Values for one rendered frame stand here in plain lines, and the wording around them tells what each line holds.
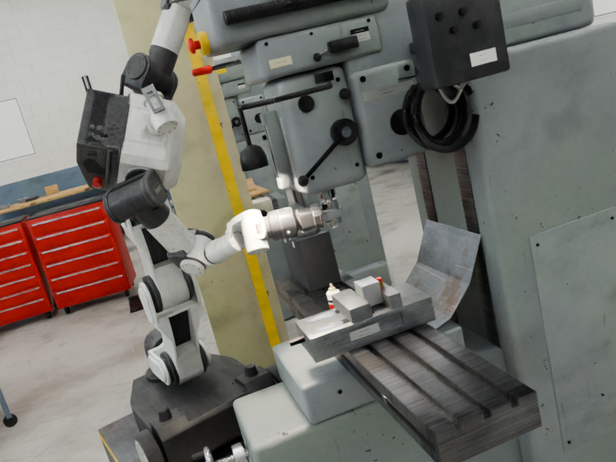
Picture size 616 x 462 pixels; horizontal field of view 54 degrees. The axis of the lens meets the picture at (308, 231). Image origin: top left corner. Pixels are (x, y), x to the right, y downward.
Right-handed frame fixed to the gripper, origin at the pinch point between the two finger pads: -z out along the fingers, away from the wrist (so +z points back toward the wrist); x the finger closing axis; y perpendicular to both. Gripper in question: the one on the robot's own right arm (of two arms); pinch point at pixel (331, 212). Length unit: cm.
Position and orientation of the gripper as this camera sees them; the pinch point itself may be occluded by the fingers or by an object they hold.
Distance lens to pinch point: 174.6
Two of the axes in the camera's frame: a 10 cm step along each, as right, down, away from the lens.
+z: -9.7, 2.4, -0.1
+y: 2.3, 9.5, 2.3
